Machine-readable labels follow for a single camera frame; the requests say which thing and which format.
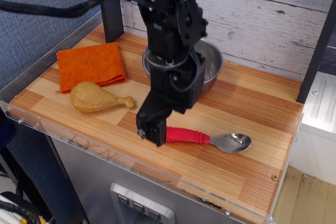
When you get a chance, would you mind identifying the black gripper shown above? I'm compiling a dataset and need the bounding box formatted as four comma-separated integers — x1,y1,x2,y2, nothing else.
136,53,206,147

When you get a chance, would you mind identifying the red handled metal spoon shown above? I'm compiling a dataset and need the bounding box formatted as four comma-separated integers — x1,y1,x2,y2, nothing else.
166,127,252,154

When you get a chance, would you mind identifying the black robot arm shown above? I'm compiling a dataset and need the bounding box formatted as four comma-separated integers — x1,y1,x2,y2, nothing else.
129,0,207,146

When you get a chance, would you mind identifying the orange folded towel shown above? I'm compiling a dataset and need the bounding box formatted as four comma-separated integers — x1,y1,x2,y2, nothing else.
56,42,127,94

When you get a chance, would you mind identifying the clear acrylic edge guard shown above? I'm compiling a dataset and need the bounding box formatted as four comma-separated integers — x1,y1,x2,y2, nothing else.
1,94,303,223

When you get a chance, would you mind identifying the silver button control panel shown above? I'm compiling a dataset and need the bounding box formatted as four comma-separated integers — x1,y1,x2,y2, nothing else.
110,183,175,223

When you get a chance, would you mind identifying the plastic toy chicken drumstick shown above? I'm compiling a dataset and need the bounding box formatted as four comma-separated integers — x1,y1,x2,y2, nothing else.
70,82,134,113

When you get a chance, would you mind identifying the stainless steel cabinet front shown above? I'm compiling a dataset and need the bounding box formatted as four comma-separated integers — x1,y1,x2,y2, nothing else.
51,137,236,223

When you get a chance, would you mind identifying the stainless steel bowl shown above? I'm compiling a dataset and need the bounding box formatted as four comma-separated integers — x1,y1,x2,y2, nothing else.
142,39,224,98

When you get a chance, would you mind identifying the yellow black object bottom left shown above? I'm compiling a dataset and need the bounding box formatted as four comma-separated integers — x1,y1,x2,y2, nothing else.
1,201,47,223

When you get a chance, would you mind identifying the white appliance at right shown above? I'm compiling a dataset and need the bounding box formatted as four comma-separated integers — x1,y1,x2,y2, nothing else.
289,72,335,184

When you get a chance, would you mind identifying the black left vertical post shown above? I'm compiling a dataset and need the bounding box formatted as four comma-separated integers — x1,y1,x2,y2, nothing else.
100,0,124,42

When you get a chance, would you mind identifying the black vertical post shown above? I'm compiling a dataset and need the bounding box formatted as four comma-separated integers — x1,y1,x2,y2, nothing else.
296,0,335,104
100,0,124,42

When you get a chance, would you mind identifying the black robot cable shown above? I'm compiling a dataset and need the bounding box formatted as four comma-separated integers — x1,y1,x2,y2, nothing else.
0,0,103,19

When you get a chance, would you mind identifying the black right vertical post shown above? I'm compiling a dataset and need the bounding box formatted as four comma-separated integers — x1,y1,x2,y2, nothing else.
296,0,335,104

